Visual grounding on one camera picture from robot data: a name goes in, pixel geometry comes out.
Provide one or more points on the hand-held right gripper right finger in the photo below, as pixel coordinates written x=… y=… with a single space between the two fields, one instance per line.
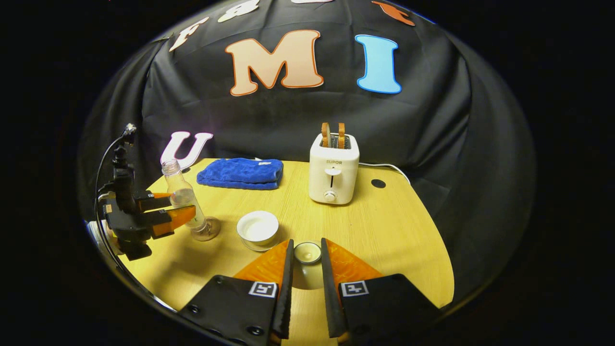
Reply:
x=329 y=288

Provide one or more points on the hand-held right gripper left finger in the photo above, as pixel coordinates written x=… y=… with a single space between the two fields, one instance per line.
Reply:
x=286 y=288

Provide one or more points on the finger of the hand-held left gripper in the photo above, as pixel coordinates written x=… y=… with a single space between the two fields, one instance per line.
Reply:
x=173 y=218
x=153 y=201

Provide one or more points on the clear plastic water bottle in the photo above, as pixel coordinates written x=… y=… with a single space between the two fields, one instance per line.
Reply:
x=185 y=197

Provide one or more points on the white teacup lid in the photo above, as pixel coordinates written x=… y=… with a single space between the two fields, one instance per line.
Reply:
x=307 y=252

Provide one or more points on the round cork coaster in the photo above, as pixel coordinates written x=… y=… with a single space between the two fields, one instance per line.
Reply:
x=214 y=233

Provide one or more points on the white teacup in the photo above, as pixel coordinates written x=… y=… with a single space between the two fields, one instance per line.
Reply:
x=258 y=227

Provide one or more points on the white saucer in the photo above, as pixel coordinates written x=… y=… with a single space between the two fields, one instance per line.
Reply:
x=274 y=246

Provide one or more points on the blue folded towel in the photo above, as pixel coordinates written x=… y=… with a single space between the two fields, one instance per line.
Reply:
x=240 y=173

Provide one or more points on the white toaster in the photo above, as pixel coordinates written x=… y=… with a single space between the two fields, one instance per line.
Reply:
x=334 y=178

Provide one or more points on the black backdrop cloth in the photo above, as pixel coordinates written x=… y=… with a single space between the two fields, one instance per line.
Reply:
x=432 y=144

